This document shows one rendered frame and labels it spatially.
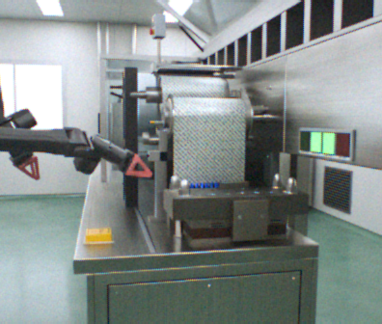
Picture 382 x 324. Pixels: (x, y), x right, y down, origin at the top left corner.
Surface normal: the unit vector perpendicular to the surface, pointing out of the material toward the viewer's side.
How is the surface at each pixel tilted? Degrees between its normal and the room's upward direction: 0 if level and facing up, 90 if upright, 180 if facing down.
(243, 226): 90
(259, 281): 90
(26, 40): 90
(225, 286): 90
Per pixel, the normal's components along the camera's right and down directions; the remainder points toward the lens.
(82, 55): 0.22, 0.10
